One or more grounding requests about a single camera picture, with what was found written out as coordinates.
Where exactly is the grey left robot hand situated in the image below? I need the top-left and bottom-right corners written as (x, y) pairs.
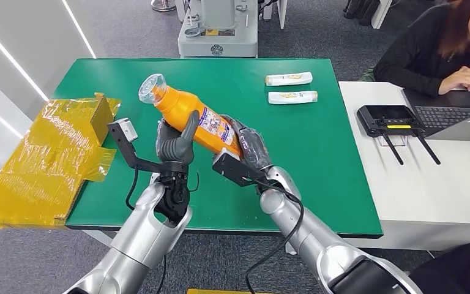
top-left (155, 110), bottom-right (201, 165)

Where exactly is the green top table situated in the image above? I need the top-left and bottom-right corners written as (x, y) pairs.
top-left (52, 58), bottom-right (384, 255)

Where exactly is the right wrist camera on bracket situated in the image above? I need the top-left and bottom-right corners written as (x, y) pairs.
top-left (212, 148), bottom-right (267, 188)

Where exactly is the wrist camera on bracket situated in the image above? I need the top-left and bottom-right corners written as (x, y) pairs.
top-left (212, 148), bottom-right (267, 188)
top-left (107, 118), bottom-right (189, 175)

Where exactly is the yellow flat object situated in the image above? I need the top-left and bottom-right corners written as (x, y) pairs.
top-left (187, 288), bottom-right (260, 294)

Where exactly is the yellow taped cardboard box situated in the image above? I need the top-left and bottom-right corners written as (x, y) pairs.
top-left (0, 92), bottom-right (121, 229)

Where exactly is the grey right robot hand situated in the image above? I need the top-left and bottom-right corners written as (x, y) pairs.
top-left (220, 115), bottom-right (275, 172)

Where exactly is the chrome stand base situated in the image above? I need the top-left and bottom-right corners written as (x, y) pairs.
top-left (151, 0), bottom-right (177, 12)

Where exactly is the black remote controller with antennas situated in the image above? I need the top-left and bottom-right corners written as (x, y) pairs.
top-left (356, 104), bottom-right (442, 166)

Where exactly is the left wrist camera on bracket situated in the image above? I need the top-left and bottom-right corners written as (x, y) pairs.
top-left (107, 118), bottom-right (189, 175)

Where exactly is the black floor object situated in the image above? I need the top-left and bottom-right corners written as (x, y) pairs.
top-left (343, 0), bottom-right (379, 26)

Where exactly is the white furniture panel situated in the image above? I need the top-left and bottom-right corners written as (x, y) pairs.
top-left (370, 0), bottom-right (393, 30)
top-left (261, 0), bottom-right (288, 31)

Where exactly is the white tube with gold print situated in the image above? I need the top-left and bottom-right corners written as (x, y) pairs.
top-left (267, 90), bottom-right (318, 105)
top-left (264, 72), bottom-right (313, 87)

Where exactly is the orange detergent bottle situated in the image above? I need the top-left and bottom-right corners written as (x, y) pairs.
top-left (138, 73), bottom-right (244, 159)

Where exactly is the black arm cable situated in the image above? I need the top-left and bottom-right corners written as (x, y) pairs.
top-left (124, 165), bottom-right (140, 212)
top-left (245, 178), bottom-right (305, 294)

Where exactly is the clear controller stand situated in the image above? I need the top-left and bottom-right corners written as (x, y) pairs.
top-left (379, 134), bottom-right (407, 147)

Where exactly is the person at laptop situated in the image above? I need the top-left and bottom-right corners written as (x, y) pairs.
top-left (373, 0), bottom-right (470, 97)

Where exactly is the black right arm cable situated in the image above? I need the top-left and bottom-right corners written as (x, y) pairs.
top-left (245, 178), bottom-right (305, 294)

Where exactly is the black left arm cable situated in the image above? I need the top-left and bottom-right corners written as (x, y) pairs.
top-left (124, 165), bottom-right (140, 212)

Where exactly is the grey laptop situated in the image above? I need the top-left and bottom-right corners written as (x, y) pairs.
top-left (401, 87), bottom-right (470, 142)

